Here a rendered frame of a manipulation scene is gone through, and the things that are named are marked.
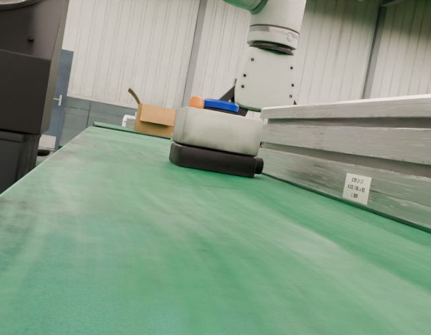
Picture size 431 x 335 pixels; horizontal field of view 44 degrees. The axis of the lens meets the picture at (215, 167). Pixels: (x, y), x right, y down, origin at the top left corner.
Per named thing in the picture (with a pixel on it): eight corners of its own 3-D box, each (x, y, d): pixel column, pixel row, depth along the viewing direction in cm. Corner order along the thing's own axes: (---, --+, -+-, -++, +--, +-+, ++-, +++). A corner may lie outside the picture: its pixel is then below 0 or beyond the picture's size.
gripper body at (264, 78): (292, 54, 92) (281, 117, 93) (237, 41, 90) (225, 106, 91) (308, 48, 85) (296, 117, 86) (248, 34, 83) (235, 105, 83)
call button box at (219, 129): (167, 160, 60) (177, 104, 59) (249, 173, 62) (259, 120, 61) (177, 166, 52) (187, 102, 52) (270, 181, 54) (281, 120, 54)
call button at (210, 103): (196, 115, 58) (199, 98, 58) (231, 122, 59) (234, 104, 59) (203, 115, 54) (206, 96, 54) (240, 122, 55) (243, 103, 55)
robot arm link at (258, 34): (291, 41, 93) (288, 58, 93) (243, 30, 91) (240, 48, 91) (309, 34, 84) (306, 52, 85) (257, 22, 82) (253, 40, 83)
